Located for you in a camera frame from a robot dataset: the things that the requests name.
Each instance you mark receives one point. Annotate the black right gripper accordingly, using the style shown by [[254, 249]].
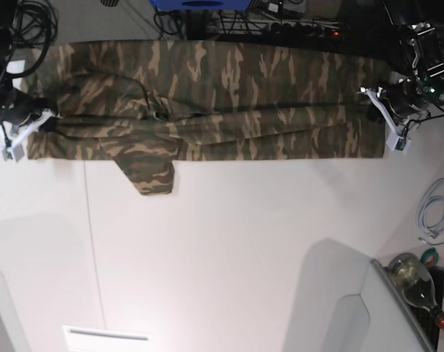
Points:
[[26, 114]]

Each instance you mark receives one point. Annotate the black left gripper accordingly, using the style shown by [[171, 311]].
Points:
[[396, 103]]

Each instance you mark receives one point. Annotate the camouflage t-shirt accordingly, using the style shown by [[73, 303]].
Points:
[[146, 104]]

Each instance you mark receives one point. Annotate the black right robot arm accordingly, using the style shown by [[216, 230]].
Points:
[[23, 25]]

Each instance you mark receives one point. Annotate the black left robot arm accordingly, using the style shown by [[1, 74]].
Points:
[[420, 49]]

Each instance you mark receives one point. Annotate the green tape roll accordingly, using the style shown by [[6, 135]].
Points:
[[430, 257]]

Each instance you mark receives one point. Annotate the clear glass bottle red cap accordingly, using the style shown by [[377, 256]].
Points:
[[413, 280]]

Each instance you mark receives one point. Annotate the black power strip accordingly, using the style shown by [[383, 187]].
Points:
[[299, 31]]

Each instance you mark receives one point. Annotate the blue box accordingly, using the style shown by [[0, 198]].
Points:
[[238, 5]]

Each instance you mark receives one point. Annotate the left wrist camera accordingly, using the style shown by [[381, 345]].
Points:
[[396, 143]]

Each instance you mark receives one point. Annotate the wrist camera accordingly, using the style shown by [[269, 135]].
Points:
[[13, 153], [396, 143]]

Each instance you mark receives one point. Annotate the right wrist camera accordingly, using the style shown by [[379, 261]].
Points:
[[13, 153]]

